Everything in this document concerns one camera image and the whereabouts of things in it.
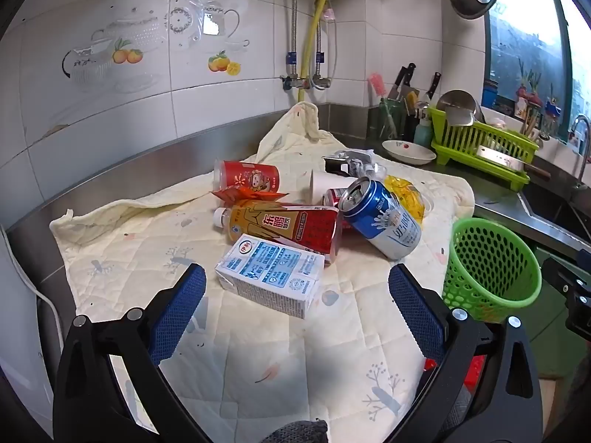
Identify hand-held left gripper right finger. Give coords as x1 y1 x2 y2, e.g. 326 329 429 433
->
388 263 543 443

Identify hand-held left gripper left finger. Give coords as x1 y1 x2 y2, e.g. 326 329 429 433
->
53 263 207 443

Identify green plastic basket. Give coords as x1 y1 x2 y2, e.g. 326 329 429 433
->
442 218 542 324

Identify white milk carton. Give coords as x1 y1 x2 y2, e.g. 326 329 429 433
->
215 234 326 320

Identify blue white drink can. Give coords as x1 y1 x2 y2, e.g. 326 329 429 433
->
338 178 423 260

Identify yellow plastic packet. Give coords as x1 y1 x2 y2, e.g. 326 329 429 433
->
383 174 428 224

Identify orange snack wrapper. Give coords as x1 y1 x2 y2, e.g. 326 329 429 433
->
211 185 289 206

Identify orange and red snack bag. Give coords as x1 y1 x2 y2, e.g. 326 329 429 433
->
213 200 342 264

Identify red soda can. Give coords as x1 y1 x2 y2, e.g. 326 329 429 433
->
323 188 354 231

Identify white paper cup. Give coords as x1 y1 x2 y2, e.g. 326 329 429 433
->
308 170 358 199

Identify silver wrapper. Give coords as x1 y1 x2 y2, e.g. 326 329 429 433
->
335 148 389 178

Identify small black box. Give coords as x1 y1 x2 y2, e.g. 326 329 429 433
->
322 156 352 177

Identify green cabinet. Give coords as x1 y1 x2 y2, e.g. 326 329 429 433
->
522 240 587 381

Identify quilted printed blanket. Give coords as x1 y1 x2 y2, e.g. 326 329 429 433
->
50 102 476 443

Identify steel sink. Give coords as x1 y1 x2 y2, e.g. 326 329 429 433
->
519 180 591 241

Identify steel faucet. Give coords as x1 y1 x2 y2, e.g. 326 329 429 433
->
570 114 591 190

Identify white bowl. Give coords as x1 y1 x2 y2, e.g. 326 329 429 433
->
382 140 437 167

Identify grey plaid trousers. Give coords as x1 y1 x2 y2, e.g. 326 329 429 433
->
268 419 329 443

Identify green dish rack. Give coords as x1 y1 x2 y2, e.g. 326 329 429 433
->
427 106 541 190

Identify teal soap bottle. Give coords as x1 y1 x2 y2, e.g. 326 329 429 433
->
414 117 435 147

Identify bundle of chopsticks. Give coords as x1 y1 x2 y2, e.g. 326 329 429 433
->
521 110 541 139

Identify blue lid jar plant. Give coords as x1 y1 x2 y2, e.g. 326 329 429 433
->
545 84 561 123

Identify steel pot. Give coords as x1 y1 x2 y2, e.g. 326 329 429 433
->
436 90 483 127

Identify sprouting onion in jar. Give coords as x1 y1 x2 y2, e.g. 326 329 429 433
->
515 58 532 102
526 70 544 111

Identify blue plastic container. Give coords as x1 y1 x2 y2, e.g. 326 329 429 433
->
482 78 499 109

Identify pink bottle brush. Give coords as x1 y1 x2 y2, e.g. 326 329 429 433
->
368 73 398 134

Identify window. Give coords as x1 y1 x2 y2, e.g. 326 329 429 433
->
485 0 591 146

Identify white power cable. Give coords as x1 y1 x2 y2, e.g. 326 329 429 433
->
0 226 64 356

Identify cleaver with wooden handle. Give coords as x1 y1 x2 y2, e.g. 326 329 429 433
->
475 145 552 181

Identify metal water hose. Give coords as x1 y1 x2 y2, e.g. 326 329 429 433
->
310 23 331 89
281 0 301 90

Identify yellow gas hose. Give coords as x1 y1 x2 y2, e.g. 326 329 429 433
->
298 0 332 102

